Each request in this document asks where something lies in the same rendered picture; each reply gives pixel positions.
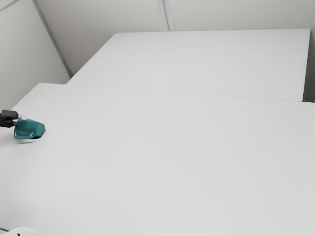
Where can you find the teal faceted mug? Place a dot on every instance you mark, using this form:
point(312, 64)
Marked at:
point(27, 129)

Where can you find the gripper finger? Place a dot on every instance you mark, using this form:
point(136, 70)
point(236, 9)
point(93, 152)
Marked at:
point(7, 123)
point(9, 113)

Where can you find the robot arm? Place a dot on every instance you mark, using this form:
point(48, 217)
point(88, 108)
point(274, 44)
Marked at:
point(22, 232)

